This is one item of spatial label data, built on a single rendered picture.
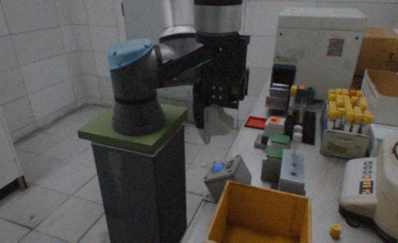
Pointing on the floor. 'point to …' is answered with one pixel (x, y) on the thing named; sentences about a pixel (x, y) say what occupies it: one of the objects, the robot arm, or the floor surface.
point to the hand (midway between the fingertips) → (204, 137)
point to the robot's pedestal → (144, 191)
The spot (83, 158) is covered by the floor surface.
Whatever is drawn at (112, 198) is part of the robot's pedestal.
